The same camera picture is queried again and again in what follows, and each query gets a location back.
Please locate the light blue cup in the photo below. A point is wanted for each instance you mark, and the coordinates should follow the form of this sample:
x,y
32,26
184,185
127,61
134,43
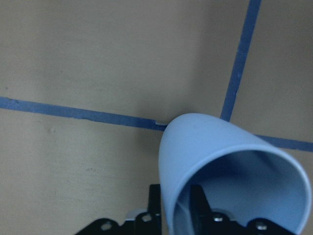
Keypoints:
x,y
241,175

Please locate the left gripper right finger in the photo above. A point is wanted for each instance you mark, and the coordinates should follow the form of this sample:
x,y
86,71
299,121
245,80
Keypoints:
x,y
200,211

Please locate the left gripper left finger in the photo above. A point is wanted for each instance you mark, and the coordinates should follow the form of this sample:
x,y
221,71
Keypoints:
x,y
154,210

